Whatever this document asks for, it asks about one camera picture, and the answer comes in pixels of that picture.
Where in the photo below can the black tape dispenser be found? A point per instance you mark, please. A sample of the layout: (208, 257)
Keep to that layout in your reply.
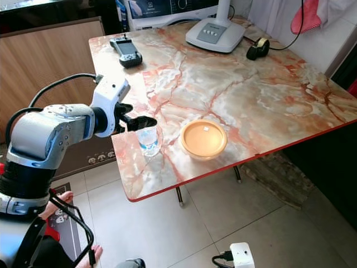
(257, 49)

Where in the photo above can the orange round bowl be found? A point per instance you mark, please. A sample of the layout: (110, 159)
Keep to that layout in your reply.
(203, 139)

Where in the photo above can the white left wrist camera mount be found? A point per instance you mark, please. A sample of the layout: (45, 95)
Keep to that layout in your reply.
(107, 95)

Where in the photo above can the bare person foot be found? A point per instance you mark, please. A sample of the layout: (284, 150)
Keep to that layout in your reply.
(89, 257)
(58, 204)

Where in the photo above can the brown wooden cabinet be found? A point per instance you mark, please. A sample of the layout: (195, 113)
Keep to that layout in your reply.
(50, 61)

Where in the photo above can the red plastic stool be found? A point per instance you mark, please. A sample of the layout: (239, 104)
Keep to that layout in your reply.
(2, 168)

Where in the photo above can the white fan base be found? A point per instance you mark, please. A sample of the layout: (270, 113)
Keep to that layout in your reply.
(215, 33)

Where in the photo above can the printed grey door mat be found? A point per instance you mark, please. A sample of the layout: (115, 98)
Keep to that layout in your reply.
(70, 234)

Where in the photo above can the white appliance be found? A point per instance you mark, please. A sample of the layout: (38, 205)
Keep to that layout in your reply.
(167, 12)

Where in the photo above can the grey left robot foot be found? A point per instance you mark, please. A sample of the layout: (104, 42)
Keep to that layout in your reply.
(131, 263)

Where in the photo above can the black handheld device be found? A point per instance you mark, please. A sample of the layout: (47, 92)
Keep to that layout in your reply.
(126, 51)

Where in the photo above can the marble pattern table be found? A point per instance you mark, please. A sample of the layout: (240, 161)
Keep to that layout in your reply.
(251, 106)

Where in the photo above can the red cloth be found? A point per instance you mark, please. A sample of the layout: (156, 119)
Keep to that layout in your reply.
(305, 19)

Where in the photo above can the brown floor mat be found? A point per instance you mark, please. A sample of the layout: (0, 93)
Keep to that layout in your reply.
(279, 181)

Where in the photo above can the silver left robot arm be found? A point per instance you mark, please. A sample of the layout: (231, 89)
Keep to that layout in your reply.
(44, 134)

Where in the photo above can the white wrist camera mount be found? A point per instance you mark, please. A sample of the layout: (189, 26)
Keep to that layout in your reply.
(242, 255)
(107, 95)

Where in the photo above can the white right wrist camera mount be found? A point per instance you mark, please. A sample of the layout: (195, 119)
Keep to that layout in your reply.
(242, 255)

